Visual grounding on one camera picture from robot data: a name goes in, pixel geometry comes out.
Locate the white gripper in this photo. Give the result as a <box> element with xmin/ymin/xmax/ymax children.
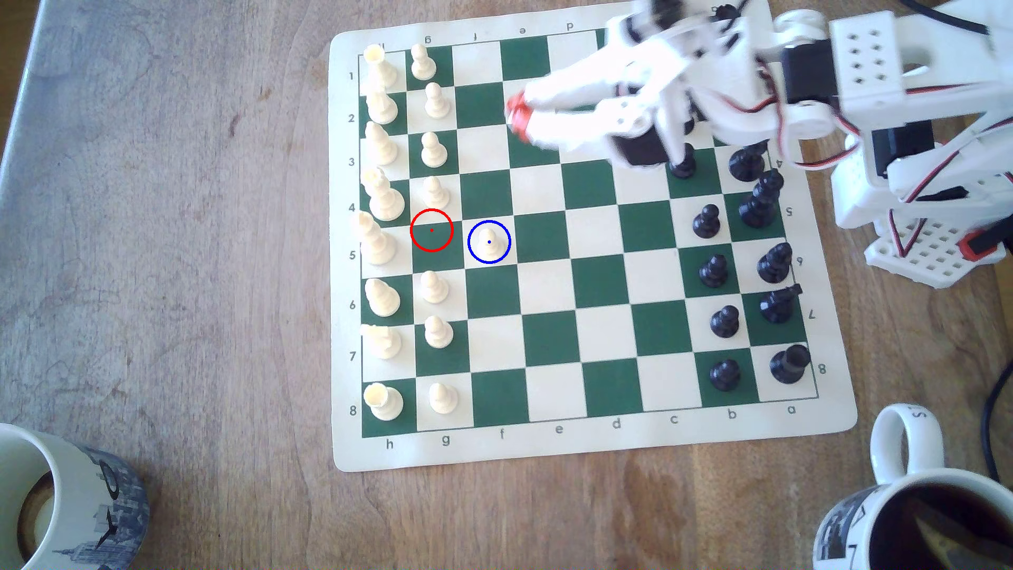
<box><xmin>506</xmin><ymin>0</ymin><xmax>772</xmax><ymax>167</ymax></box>

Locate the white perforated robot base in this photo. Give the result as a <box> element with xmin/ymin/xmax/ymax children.
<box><xmin>864</xmin><ymin>217</ymin><xmax>1008</xmax><ymax>290</ymax></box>

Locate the black queen chess piece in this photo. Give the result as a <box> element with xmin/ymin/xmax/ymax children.
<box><xmin>728</xmin><ymin>142</ymin><xmax>770</xmax><ymax>183</ymax></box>

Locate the black king chess piece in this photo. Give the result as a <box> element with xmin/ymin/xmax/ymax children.
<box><xmin>738</xmin><ymin>168</ymin><xmax>785</xmax><ymax>230</ymax></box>

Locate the white knight chess piece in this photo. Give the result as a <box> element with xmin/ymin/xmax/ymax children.
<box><xmin>364</xmin><ymin>325</ymin><xmax>403</xmax><ymax>360</ymax></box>
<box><xmin>366</xmin><ymin>89</ymin><xmax>400</xmax><ymax>125</ymax></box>

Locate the white rook chess piece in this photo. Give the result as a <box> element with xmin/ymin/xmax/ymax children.
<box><xmin>362</xmin><ymin>44</ymin><xmax>399</xmax><ymax>90</ymax></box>
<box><xmin>362</xmin><ymin>382</ymin><xmax>405</xmax><ymax>421</ymax></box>

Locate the white bishop chess piece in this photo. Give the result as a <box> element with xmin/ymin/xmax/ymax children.
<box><xmin>366</xmin><ymin>278</ymin><xmax>402</xmax><ymax>318</ymax></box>
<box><xmin>363</xmin><ymin>121</ymin><xmax>399</xmax><ymax>166</ymax></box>

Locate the green and cream chess mat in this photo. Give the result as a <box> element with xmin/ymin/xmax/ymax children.
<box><xmin>328</xmin><ymin>0</ymin><xmax>859</xmax><ymax>473</ymax></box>

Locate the white queen chess piece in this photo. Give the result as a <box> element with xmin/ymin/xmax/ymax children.
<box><xmin>361</xmin><ymin>166</ymin><xmax>405</xmax><ymax>222</ymax></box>

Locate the black bishop chess piece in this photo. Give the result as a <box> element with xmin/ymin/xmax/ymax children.
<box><xmin>757</xmin><ymin>242</ymin><xmax>793</xmax><ymax>285</ymax></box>

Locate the white king chess piece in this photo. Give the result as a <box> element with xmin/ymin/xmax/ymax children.
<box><xmin>351</xmin><ymin>211</ymin><xmax>397</xmax><ymax>266</ymax></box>

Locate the black knight chess piece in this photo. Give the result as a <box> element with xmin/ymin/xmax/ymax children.
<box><xmin>760</xmin><ymin>284</ymin><xmax>804</xmax><ymax>325</ymax></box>

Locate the red and black clamp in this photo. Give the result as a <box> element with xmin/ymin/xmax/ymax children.
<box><xmin>958</xmin><ymin>228</ymin><xmax>1008</xmax><ymax>261</ymax></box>

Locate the white mug with dark tea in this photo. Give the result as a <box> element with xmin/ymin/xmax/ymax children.
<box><xmin>813</xmin><ymin>404</ymin><xmax>1013</xmax><ymax>570</ymax></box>

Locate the mug with skyline print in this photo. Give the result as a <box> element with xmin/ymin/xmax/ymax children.
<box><xmin>0</xmin><ymin>423</ymin><xmax>151</xmax><ymax>570</ymax></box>

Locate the black camera cable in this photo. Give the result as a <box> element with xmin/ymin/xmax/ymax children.
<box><xmin>898</xmin><ymin>0</ymin><xmax>994</xmax><ymax>36</ymax></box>

